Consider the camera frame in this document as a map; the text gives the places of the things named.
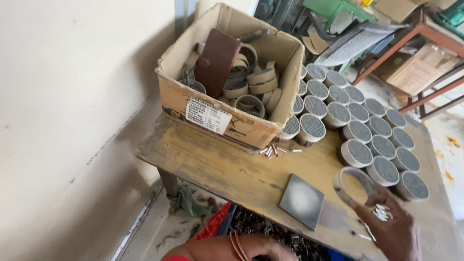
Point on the red patterned cloth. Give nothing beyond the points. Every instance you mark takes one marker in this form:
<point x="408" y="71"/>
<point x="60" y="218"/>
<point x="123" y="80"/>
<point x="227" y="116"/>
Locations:
<point x="214" y="224"/>

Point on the copper bangle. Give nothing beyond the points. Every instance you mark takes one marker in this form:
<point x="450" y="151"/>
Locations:
<point x="235" y="246"/>
<point x="240" y="244"/>

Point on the handful of small white sticks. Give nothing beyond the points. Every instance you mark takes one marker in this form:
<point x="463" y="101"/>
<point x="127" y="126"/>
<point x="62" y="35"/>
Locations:
<point x="382" y="213"/>

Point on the green metal bench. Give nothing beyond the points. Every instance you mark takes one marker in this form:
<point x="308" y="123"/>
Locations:
<point x="337" y="9"/>

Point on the white woven sheet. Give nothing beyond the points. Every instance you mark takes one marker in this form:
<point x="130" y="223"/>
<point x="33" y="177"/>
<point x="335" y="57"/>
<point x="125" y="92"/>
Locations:
<point x="357" y="41"/>

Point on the rusty metal rack with cartons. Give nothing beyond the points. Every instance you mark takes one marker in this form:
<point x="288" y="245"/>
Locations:
<point x="420" y="65"/>

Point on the green cloth rag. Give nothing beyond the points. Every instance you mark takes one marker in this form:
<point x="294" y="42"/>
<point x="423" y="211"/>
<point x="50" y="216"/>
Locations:
<point x="188" y="201"/>

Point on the open cardboard box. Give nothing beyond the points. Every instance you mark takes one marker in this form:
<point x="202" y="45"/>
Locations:
<point x="214" y="116"/>

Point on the brown wooden board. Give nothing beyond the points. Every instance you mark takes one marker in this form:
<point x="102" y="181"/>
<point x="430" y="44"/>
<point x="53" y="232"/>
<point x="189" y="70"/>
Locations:
<point x="217" y="61"/>

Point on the small pile of loose sticks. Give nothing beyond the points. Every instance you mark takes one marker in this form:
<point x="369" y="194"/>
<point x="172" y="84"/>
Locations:
<point x="270" y="150"/>

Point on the red sleeve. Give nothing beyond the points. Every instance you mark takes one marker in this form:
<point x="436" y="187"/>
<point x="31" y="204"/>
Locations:
<point x="176" y="258"/>

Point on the person's left hand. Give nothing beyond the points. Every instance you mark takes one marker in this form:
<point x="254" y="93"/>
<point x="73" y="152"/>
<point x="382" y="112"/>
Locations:
<point x="270" y="248"/>

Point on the worn yellow wooden table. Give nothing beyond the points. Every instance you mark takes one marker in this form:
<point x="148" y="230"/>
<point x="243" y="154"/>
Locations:
<point x="224" y="166"/>

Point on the scattered white sticks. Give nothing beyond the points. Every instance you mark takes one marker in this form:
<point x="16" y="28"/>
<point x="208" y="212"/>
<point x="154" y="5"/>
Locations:
<point x="367" y="234"/>

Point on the person's right fingers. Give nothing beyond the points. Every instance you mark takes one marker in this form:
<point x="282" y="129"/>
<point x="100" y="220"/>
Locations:
<point x="373" y="197"/>

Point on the person's right hand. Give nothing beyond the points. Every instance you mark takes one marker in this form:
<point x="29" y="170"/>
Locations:
<point x="397" y="232"/>

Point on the dark grey square tile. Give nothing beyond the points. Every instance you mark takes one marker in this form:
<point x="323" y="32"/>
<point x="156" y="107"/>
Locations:
<point x="301" y="201"/>

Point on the heap of empty cardboard rings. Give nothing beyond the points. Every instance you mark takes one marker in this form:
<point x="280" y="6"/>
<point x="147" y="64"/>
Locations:
<point x="253" y="85"/>

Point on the group of stick-filled rings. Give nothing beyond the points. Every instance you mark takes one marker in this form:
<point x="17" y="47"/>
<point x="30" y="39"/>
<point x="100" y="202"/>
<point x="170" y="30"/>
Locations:
<point x="359" y="123"/>

